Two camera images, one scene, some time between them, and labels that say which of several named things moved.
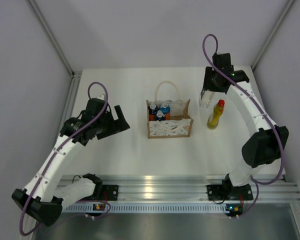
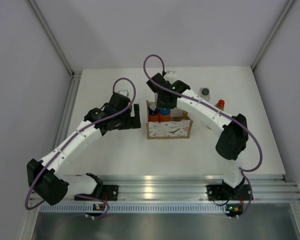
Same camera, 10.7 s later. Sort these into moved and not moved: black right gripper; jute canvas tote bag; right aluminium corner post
Moved: black right gripper
Not moved: right aluminium corner post; jute canvas tote bag
